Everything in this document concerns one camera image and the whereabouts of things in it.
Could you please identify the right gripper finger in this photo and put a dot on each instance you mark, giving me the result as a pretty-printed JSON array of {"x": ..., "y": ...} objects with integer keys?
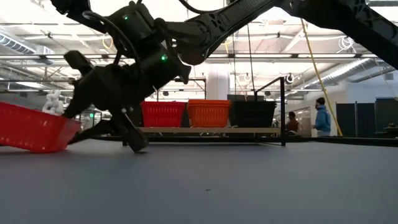
[
  {"x": 102, "y": 128},
  {"x": 135, "y": 138}
]

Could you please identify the black metal wood shelf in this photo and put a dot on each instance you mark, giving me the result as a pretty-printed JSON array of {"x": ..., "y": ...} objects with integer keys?
[{"x": 217, "y": 130}]

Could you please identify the silver ventilation duct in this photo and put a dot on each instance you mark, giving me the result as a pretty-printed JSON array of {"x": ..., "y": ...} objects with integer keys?
[
  {"x": 18, "y": 45},
  {"x": 342, "y": 73}
]

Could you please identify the white coiled object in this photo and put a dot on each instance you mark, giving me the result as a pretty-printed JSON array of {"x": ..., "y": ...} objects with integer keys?
[{"x": 53, "y": 102}]

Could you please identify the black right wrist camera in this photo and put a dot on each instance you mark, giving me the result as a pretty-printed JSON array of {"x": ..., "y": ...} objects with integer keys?
[{"x": 77, "y": 60}]

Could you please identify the black metal table frame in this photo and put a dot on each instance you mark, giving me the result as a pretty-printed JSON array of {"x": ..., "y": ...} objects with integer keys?
[{"x": 342, "y": 141}]

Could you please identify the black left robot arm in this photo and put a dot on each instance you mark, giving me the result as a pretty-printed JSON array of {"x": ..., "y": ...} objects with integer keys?
[{"x": 74, "y": 7}]

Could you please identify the white column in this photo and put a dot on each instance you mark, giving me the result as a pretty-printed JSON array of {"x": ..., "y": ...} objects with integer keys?
[{"x": 217, "y": 82}]

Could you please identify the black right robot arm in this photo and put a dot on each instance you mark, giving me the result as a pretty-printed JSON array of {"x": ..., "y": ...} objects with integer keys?
[{"x": 342, "y": 18}]

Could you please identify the person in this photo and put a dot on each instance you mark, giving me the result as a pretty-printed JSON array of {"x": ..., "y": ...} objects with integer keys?
[
  {"x": 292, "y": 124},
  {"x": 322, "y": 119}
]

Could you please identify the black background gantry frame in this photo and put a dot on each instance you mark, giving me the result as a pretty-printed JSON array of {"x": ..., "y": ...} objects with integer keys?
[{"x": 196, "y": 79}]

